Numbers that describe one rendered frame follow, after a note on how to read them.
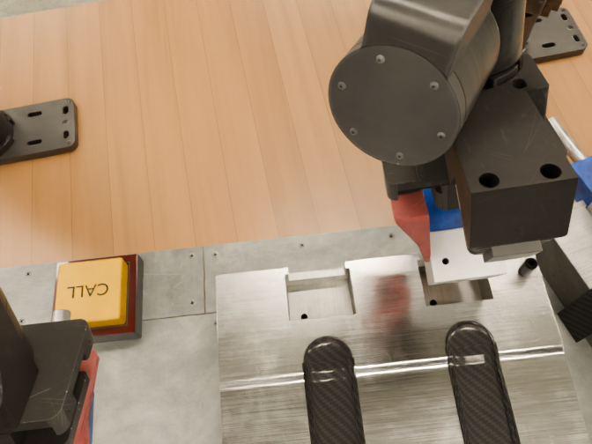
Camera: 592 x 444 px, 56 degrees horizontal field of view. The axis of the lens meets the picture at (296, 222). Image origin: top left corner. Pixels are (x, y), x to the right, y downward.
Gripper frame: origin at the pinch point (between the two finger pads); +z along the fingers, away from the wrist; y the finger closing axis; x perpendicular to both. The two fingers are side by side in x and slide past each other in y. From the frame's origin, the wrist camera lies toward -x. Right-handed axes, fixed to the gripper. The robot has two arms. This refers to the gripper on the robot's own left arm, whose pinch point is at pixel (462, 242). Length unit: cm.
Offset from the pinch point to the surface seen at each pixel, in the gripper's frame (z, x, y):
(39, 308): 7.7, 6.4, -39.0
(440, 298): 8.1, 1.7, -1.4
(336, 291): 6.5, 2.6, -9.8
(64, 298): 5.0, 4.8, -34.5
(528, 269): 4.8, 0.7, 5.1
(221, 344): 4.4, -2.9, -18.9
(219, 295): 3.0, 0.8, -18.9
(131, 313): 7.7, 4.3, -29.1
